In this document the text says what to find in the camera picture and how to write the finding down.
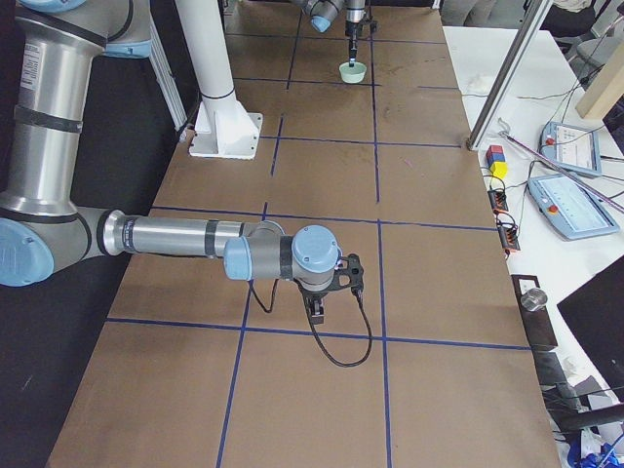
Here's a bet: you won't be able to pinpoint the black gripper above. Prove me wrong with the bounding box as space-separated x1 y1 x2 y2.
345 19 376 66
296 253 364 325

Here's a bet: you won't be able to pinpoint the steel metal cup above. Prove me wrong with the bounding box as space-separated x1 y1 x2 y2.
520 288 548 312

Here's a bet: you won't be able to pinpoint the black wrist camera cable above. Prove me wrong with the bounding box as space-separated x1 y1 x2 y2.
247 278 374 367

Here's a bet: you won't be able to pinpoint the wooden board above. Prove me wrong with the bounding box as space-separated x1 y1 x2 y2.
576 36 623 120

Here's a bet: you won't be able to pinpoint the aluminium frame post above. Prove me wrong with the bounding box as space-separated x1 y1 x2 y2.
466 0 553 150

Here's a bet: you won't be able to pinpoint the black flat plate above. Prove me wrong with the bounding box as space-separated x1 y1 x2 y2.
511 274 558 351

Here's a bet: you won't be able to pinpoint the near blue teach pendant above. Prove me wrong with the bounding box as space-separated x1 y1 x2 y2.
527 175 620 240

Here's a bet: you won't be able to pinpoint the light green plastic bowl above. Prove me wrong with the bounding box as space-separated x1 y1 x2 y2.
338 61 368 84

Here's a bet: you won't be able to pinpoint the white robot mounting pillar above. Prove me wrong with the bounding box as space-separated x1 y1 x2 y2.
175 0 263 160

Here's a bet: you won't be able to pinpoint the far blue teach pendant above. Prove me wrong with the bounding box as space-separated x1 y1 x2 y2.
538 122 603 177

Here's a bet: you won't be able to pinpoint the black orange connector block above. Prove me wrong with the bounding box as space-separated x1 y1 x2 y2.
487 188 509 214

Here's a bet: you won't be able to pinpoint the blue teach pendant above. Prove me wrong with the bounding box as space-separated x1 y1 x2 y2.
538 122 603 177
527 175 620 240

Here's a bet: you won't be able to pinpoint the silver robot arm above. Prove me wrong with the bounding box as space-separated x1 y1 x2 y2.
292 0 376 68
1 1 364 326

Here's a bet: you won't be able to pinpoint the red blue yellow blocks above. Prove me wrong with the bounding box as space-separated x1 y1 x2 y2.
486 144 508 178

